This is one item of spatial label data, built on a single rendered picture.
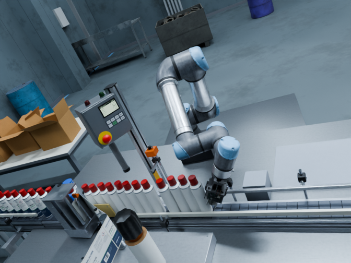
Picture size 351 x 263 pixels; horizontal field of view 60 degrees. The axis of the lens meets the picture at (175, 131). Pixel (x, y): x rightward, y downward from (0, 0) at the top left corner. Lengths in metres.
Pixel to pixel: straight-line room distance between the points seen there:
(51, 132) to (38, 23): 5.50
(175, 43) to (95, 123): 5.94
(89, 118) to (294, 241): 0.92
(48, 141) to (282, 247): 2.48
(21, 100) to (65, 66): 1.95
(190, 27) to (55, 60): 3.59
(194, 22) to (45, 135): 4.75
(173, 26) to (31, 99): 3.39
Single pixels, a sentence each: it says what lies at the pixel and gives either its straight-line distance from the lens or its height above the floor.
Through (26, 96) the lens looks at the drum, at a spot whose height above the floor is 0.74.
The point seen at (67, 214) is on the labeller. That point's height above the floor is 1.04.
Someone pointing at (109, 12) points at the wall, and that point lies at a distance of 11.47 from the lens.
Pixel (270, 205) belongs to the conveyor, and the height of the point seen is 0.88.
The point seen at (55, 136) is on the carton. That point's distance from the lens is 3.14.
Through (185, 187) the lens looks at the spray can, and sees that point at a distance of 1.28.
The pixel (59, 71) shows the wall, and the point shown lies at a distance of 8.57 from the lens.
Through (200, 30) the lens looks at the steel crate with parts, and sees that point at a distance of 7.11.
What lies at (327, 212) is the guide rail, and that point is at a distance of 1.22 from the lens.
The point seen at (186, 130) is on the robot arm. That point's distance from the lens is 1.17.
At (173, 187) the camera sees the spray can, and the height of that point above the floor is 1.05.
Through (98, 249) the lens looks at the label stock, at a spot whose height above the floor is 1.02.
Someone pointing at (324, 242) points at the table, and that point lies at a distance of 1.24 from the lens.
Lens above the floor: 1.82
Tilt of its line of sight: 27 degrees down
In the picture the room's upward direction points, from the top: 24 degrees counter-clockwise
